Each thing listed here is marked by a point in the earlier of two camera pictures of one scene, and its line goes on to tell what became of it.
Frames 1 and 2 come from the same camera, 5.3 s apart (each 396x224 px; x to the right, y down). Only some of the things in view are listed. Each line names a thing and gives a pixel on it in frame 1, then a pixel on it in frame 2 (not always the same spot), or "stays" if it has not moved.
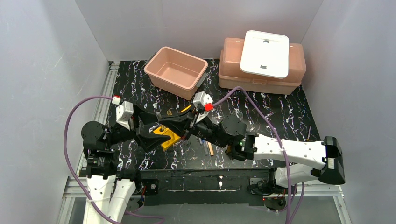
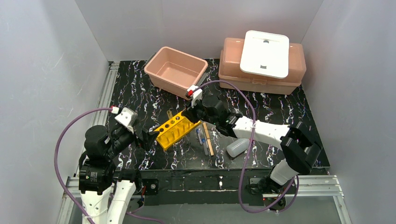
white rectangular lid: (265, 54) stays
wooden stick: (210, 148) stays
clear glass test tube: (159, 116) → (169, 114)
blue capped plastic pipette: (205, 146) stays
